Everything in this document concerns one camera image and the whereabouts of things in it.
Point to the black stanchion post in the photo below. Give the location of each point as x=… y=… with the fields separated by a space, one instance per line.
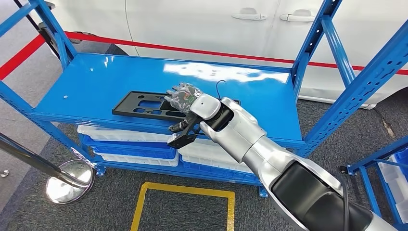
x=38 y=30

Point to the white car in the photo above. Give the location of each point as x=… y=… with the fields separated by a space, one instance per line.
x=191 y=25

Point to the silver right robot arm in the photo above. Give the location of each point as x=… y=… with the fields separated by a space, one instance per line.
x=248 y=134

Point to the small metal hook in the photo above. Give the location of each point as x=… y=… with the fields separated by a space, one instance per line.
x=4 y=173

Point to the chrome stanchion post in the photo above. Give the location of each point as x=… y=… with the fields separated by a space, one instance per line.
x=68 y=185

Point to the blue metal shelf rack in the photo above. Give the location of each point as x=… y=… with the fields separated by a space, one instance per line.
x=95 y=79

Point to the long red barrier belt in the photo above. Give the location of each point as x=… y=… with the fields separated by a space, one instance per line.
x=191 y=50

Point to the blue wheeled shelf rack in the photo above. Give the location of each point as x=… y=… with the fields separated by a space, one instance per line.
x=376 y=156

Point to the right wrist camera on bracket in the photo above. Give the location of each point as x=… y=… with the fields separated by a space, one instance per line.
x=178 y=140

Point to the yellow floor tape square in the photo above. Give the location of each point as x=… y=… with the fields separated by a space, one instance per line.
x=231 y=210

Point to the short red barrier belt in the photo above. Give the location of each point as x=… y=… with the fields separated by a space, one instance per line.
x=19 y=56

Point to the black plastic plate part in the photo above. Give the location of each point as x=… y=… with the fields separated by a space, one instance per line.
x=122 y=108

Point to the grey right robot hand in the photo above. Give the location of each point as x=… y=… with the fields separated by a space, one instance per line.
x=185 y=95

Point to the white plastic bin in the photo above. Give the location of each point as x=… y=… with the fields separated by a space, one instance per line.
x=395 y=188
x=121 y=135
x=216 y=164
x=204 y=151
x=137 y=160

